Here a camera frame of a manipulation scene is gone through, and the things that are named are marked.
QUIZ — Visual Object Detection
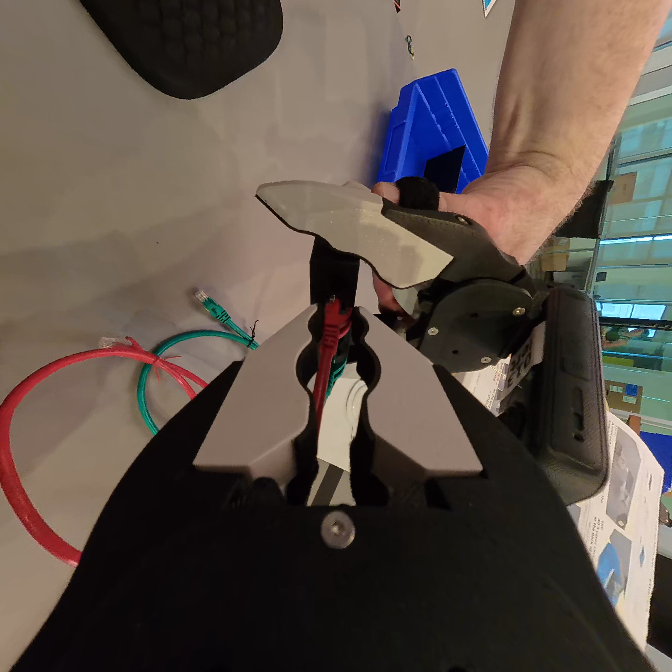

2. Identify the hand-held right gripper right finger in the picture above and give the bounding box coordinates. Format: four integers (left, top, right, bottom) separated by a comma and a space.
348, 306, 484, 506

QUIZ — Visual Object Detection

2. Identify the printed instruction sheet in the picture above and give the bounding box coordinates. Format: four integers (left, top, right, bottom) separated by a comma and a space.
462, 362, 665, 638

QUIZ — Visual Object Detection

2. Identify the black ethernet port block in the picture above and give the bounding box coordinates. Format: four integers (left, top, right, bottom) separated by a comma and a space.
310, 237, 362, 310

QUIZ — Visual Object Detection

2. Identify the green ethernet cable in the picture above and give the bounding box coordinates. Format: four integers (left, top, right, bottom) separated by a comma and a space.
138, 290, 358, 436

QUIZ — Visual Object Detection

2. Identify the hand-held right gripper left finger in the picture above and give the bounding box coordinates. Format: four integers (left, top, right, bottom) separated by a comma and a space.
192, 304, 319, 506

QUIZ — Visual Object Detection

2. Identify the white base clear stand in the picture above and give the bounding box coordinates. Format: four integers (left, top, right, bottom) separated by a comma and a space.
317, 367, 371, 473

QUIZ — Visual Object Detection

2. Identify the red ethernet cable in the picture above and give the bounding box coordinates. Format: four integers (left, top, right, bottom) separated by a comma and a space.
0, 299, 355, 568

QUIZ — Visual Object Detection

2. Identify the black mesh pad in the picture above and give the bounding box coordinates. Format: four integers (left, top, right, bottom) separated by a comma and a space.
79, 0, 284, 100

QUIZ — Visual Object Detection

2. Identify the person's left forearm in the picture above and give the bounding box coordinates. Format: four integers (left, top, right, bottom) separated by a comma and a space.
485, 0, 672, 200

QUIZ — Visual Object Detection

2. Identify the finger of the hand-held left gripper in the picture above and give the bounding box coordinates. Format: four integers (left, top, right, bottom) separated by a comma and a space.
255, 180, 454, 289

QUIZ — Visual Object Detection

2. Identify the blue plastic bin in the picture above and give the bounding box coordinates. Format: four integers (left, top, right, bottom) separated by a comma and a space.
375, 68, 489, 195

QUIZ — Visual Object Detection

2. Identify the person's left hand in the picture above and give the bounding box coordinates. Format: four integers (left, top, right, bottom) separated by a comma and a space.
372, 155, 593, 316

